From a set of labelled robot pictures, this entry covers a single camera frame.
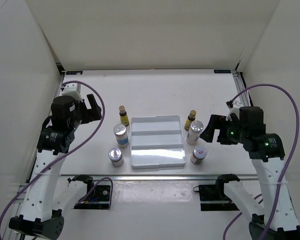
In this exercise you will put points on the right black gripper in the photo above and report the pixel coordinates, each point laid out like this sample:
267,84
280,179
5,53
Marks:
218,122

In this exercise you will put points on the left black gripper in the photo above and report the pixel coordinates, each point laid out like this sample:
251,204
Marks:
90,114

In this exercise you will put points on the short white-lid spice jar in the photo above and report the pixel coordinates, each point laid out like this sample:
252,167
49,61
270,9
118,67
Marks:
116,157
198,155

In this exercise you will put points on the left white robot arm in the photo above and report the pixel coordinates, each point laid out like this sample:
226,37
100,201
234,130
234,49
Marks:
39,218

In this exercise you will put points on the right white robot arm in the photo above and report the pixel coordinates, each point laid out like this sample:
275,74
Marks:
276,218

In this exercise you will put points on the right tall silver-lid jar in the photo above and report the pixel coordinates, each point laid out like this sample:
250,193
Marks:
195,129

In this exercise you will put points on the tall silver-lid jar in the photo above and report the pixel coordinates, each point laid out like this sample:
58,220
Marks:
121,135
195,129

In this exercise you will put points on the right small yellow-label bottle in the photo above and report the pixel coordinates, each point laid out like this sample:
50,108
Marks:
191,117

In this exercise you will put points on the small yellow-label bottle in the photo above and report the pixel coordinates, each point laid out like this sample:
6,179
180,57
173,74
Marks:
123,116
191,117

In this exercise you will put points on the left tall silver-lid jar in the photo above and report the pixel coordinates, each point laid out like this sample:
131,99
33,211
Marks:
121,135

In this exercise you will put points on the left small yellow-label bottle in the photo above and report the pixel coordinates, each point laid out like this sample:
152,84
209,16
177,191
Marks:
123,116

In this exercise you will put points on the left blue corner label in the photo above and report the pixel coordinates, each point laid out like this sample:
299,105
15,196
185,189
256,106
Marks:
74,73

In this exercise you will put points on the blue corner label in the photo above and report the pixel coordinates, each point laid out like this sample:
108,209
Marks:
74,73
222,71

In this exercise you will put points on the right blue corner label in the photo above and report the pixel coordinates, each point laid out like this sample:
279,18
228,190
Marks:
222,71

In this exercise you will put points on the white tiered organizer tray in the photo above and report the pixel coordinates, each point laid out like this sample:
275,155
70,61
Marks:
156,142

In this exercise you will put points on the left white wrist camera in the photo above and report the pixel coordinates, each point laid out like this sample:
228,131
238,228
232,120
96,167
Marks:
73,90

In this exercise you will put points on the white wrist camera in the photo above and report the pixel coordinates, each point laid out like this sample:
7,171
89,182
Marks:
234,110
73,90

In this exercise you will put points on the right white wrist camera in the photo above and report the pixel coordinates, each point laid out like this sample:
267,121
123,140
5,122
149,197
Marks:
234,110

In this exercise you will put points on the aluminium right rail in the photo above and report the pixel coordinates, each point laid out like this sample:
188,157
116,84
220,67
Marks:
240,85

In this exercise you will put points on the aluminium rail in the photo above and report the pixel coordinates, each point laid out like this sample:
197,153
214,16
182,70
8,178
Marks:
240,85
152,177

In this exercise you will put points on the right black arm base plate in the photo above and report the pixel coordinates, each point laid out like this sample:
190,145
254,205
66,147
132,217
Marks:
211,201

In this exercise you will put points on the aluminium front rail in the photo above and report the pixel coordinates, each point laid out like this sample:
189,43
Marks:
152,177

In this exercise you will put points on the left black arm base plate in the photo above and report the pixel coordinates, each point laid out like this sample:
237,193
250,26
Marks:
100,198

